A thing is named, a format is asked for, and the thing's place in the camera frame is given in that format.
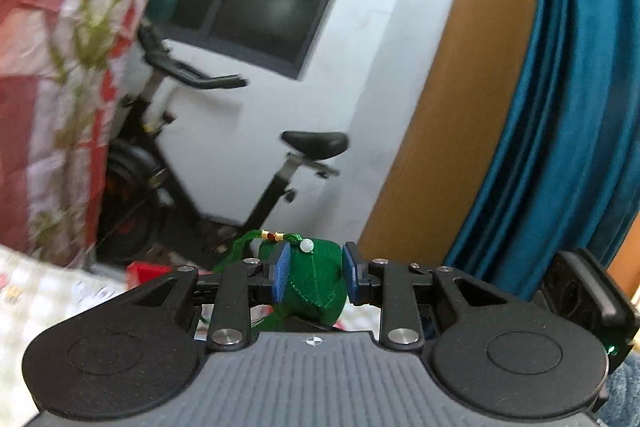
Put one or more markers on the red printed backdrop cloth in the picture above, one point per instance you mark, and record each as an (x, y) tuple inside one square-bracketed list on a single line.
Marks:
[(45, 57)]

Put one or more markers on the red strawberry print cardboard box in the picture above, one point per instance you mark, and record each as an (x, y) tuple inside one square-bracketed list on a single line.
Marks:
[(147, 272)]

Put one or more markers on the wooden door panel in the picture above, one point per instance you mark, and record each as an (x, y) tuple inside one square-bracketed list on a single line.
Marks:
[(450, 107)]

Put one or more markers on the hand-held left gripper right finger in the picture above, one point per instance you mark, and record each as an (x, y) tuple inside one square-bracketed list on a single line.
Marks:
[(351, 274)]

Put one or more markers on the teal curtain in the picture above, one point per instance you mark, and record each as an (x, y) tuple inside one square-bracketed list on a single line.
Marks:
[(565, 107)]

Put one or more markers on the black exercise bike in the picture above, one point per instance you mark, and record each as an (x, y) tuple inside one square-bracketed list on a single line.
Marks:
[(165, 187)]

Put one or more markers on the green felt pouch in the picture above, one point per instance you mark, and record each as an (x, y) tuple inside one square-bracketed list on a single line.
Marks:
[(315, 287)]

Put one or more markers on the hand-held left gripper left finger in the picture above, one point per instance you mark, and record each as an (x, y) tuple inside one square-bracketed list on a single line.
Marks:
[(281, 274)]

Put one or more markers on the green checked tablecloth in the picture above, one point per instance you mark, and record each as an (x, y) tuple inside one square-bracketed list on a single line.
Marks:
[(35, 307)]

